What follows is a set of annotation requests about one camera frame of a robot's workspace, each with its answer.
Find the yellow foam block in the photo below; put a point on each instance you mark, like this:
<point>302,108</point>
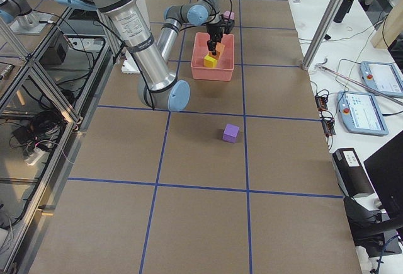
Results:
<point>210,61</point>

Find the black box white label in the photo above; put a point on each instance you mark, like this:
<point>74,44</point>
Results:
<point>350,172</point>

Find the near blue teach pendant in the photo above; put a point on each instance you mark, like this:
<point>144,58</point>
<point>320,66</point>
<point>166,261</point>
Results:
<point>360,113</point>

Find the small circuit board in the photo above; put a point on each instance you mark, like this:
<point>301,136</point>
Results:
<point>321,102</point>
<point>328,126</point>

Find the pink plastic bin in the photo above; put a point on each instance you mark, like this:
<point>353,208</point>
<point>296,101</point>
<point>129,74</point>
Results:
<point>225,66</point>

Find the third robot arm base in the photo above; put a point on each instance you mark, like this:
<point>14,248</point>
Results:
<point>22,18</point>

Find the far blue teach pendant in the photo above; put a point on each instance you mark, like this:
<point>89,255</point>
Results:
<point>383,77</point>

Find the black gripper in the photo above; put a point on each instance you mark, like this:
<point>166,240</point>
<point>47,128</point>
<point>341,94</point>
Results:
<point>213,30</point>

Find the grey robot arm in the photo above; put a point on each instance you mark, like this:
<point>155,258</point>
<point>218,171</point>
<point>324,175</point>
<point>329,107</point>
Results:
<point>159,87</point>

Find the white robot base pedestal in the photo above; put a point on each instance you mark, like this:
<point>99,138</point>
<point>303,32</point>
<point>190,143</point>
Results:
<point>130,67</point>

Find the orange foam block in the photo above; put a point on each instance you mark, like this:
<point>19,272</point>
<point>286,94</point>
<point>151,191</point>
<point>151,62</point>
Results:
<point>219,49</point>

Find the aluminium truss frame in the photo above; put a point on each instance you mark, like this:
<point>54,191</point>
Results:
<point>48,83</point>

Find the light pink foam block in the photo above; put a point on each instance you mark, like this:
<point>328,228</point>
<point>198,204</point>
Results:
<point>229,15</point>

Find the blue teach pendant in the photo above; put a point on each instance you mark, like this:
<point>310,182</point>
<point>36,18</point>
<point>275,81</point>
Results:
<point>383,77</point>
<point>360,113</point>

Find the purple foam block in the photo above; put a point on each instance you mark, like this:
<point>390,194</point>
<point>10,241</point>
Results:
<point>230,133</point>

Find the aluminium frame post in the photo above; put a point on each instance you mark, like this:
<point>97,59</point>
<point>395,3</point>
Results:
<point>320,33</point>

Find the black water bottle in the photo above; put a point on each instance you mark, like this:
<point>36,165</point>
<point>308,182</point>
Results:
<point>343,10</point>

